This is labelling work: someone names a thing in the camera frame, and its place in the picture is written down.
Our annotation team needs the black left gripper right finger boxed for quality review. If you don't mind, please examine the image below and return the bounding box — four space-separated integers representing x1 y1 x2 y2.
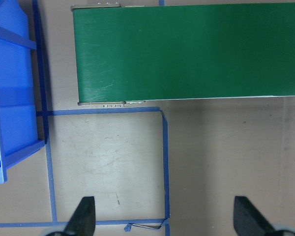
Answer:
233 196 280 236

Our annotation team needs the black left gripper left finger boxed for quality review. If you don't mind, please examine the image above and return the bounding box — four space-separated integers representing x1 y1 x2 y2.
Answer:
63 196 96 236

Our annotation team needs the blue bin on left side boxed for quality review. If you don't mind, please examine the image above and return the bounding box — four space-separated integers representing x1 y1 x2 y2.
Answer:
0 0 44 184

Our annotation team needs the green conveyor belt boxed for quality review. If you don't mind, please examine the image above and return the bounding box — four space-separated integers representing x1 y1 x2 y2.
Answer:
71 2 295 104

